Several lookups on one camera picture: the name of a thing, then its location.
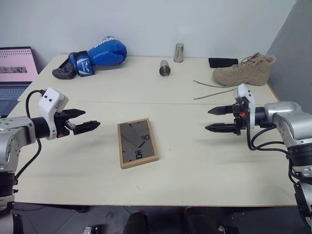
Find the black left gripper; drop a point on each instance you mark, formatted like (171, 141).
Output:
(61, 122)

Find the wooden framed clock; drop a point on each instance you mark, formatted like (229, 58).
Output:
(137, 143)

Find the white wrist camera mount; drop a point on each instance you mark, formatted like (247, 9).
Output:
(50, 102)
(246, 97)

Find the upright steel cup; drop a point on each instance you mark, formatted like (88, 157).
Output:
(179, 52)

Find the lying steel cup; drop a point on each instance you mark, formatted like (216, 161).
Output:
(164, 68)

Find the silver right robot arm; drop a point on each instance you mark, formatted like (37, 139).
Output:
(287, 136)

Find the blue boxing glove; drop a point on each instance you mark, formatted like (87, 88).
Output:
(102, 54)

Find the black game controller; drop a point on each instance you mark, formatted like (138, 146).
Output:
(63, 71)

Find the tan lace-up boot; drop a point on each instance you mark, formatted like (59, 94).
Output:
(243, 70)

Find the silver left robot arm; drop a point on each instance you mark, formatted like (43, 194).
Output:
(14, 132)

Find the black wallet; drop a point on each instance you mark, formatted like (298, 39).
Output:
(223, 63)

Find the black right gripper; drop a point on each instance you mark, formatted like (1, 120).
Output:
(240, 117)

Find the dark rounded shape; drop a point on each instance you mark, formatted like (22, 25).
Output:
(135, 223)

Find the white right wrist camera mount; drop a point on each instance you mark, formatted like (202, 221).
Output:
(246, 97)

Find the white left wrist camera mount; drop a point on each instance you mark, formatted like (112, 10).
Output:
(50, 102)

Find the laptop computer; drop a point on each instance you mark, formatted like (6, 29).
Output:
(14, 73)

